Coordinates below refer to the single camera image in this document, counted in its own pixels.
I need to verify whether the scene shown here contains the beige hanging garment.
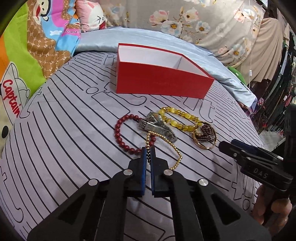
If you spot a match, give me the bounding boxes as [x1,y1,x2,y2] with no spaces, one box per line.
[238,17,290,81]

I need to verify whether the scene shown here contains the light blue sheet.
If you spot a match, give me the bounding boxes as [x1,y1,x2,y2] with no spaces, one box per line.
[75,27,257,108]

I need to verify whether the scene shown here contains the pink cartoon pillow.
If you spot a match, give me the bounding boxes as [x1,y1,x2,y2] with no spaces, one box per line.
[75,0,108,32]

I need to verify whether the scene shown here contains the silver metal wristwatch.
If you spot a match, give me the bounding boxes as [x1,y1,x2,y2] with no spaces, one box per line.
[138,111,178,142]

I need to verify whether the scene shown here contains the person's right hand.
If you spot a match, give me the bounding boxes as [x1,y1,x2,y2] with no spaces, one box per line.
[252,185,292,226]

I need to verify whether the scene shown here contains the grey line-printed cloth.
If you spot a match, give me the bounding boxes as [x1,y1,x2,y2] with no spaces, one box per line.
[0,50,264,241]

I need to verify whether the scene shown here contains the white cord with switch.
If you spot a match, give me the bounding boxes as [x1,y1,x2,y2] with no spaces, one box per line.
[245,9,273,86]

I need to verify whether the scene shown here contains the yellow bead bracelet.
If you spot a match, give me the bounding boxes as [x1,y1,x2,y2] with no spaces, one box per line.
[158,107,201,132]

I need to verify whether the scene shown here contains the dark hanging clothes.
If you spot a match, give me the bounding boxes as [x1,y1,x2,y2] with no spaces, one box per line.
[245,30,296,149]

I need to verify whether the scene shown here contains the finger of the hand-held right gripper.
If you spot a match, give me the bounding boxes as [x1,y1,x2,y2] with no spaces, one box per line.
[218,141,293,184]
[231,139,284,163]

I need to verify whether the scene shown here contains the dark garnet bead bracelet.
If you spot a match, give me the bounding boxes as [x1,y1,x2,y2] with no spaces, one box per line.
[193,123,216,142]

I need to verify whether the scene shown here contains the gold bead chain bracelet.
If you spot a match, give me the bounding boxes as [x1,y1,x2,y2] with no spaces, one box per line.
[146,131,183,169]

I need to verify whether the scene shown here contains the brown bead bracelet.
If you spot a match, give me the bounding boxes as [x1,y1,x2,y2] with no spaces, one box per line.
[191,122,218,150]

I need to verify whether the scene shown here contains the green plastic item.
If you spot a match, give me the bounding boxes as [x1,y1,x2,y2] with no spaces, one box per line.
[228,65,248,87]

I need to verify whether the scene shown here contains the red cardboard box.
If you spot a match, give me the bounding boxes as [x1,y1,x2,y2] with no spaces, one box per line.
[116,43,215,100]

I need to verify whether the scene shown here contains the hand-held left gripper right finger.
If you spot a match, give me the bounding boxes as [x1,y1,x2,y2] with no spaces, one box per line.
[150,147,272,241]

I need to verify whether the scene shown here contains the red bead bracelet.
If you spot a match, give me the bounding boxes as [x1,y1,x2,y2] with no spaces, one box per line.
[114,115,156,156]

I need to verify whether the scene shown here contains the cartoon monkey blanket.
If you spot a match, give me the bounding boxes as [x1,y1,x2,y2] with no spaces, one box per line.
[0,0,81,149]

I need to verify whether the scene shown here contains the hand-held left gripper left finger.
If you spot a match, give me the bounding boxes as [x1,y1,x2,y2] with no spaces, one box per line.
[27,147,148,241]

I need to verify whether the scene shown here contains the floral grey pillow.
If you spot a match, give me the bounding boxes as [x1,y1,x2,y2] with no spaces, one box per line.
[99,0,264,67]

